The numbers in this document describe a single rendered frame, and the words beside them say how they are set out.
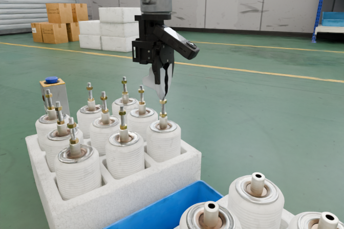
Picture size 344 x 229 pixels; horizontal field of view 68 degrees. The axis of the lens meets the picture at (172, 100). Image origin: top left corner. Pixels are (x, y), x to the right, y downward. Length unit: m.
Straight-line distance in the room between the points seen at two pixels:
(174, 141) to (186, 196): 0.15
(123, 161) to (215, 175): 0.42
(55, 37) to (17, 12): 2.12
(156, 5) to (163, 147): 0.35
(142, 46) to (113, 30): 2.84
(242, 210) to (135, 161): 0.28
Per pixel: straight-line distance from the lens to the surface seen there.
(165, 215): 0.70
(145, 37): 0.64
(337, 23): 4.86
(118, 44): 3.43
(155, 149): 0.69
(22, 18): 6.50
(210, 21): 5.92
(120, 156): 0.62
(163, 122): 0.68
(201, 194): 0.74
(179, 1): 6.21
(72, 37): 4.65
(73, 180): 0.60
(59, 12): 4.52
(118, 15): 3.37
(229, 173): 0.97
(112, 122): 0.74
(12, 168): 1.13
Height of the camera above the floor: 0.56
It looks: 20 degrees down
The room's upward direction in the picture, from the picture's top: straight up
